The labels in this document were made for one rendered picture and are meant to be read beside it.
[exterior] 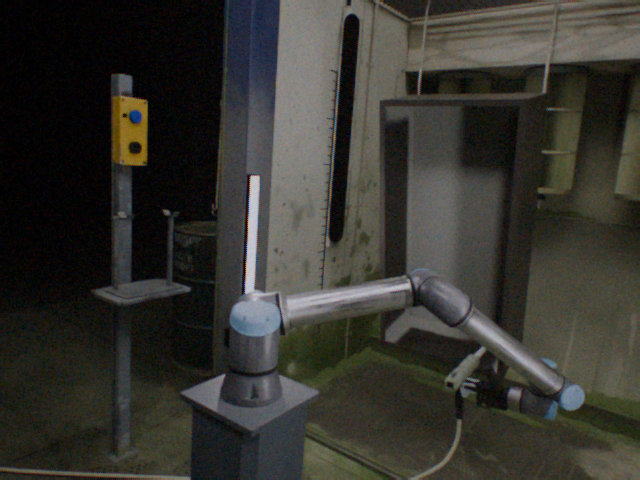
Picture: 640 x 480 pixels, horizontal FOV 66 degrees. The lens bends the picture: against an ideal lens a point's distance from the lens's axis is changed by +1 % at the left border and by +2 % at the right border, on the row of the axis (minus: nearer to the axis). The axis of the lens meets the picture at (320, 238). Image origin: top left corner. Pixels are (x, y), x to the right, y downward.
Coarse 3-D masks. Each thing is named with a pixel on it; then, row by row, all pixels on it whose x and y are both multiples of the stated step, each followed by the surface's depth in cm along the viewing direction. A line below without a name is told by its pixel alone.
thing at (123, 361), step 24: (120, 168) 198; (120, 192) 200; (120, 240) 203; (120, 264) 205; (120, 312) 208; (120, 336) 210; (120, 360) 212; (120, 384) 214; (120, 408) 216; (120, 432) 218
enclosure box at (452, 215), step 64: (384, 128) 219; (448, 128) 233; (512, 128) 217; (384, 192) 223; (448, 192) 243; (512, 192) 191; (384, 256) 233; (448, 256) 253; (512, 256) 198; (384, 320) 245; (512, 320) 216
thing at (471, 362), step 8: (480, 352) 222; (464, 360) 211; (472, 360) 210; (456, 368) 203; (464, 368) 202; (472, 368) 207; (448, 376) 195; (456, 376) 195; (464, 376) 199; (456, 384) 191; (456, 392) 202; (456, 400) 203; (456, 408) 204; (456, 416) 204
